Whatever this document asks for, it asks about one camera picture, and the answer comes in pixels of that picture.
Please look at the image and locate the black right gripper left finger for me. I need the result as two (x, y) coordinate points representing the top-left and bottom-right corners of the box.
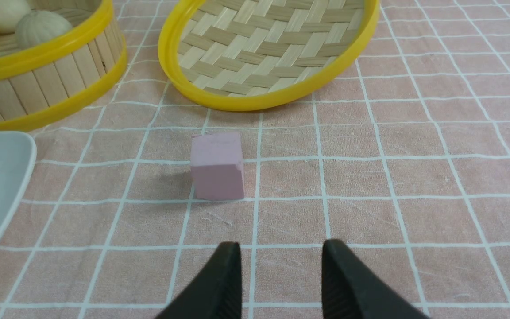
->
(156, 241), (242, 319)

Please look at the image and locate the grey-beige steamed bun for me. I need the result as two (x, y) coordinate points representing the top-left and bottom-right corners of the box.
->
(15, 10), (73, 49)

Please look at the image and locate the bamboo steamer basket yellow rim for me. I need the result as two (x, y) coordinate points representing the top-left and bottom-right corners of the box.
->
(0, 0), (128, 132)

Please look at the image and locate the pink wooden cube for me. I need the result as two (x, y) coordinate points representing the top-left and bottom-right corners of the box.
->
(190, 132), (245, 201)

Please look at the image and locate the pink checkered tablecloth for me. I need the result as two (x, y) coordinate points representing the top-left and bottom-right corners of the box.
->
(0, 0), (510, 319)

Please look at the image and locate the woven bamboo steamer lid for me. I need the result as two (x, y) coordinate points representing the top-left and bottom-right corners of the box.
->
(158, 0), (380, 112)

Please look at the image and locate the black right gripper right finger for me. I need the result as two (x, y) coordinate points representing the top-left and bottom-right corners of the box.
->
(322, 239), (428, 319)

